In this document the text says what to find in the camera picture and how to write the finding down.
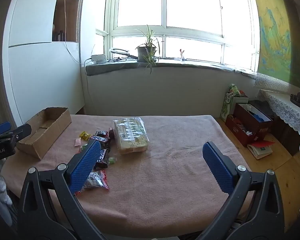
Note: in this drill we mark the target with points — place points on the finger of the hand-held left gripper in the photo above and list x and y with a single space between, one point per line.
0 128
18 132

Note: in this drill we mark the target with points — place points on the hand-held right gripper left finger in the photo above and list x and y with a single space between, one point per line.
86 166

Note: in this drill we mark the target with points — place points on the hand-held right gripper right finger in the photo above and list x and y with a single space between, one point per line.
217 167

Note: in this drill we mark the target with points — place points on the red and clear snack bag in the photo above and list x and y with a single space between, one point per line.
97 180

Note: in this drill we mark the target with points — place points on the green candy stick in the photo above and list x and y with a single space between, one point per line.
83 148

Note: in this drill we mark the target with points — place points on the brown chocolate bar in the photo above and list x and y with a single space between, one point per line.
103 156
100 139

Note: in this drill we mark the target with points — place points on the brown cardboard box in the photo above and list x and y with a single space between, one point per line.
40 135

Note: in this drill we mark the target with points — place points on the sliced bread package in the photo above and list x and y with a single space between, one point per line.
131 135

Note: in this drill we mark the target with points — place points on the pink candy packet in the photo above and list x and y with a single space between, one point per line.
77 141

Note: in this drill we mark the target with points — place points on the small clear green candy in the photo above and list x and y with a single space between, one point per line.
112 161

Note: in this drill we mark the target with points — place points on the yellow wrapped candy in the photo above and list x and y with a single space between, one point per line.
85 135

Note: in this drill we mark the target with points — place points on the black cookie packet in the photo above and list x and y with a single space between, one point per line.
102 133

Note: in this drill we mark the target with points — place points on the dark red snack packet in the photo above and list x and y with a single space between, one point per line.
111 133

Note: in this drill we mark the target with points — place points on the grey fuzzy cloth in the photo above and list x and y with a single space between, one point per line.
0 192

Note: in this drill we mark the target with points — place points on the open book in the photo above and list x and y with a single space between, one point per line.
261 150

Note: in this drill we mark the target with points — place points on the red cardboard box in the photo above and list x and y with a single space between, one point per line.
250 122

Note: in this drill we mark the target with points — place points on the white cabinet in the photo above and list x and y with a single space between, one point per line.
40 75

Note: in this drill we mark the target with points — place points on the green tissue pack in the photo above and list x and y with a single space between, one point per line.
227 105

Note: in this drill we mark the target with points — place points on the white lace cloth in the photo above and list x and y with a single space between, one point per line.
287 110

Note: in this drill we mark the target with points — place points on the dark ornament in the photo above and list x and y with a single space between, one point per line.
299 97

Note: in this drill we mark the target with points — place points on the white electronic box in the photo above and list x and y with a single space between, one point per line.
98 58

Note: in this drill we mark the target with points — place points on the grey windowsill mat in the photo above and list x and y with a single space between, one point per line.
165 64

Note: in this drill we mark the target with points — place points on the small animal figurine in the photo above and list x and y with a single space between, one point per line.
182 55

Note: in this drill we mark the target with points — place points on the potted spider plant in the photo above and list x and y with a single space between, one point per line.
146 51

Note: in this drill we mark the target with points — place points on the landscape wall scroll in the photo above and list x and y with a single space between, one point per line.
277 35

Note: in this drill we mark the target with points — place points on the white window frame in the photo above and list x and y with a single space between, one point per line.
163 30

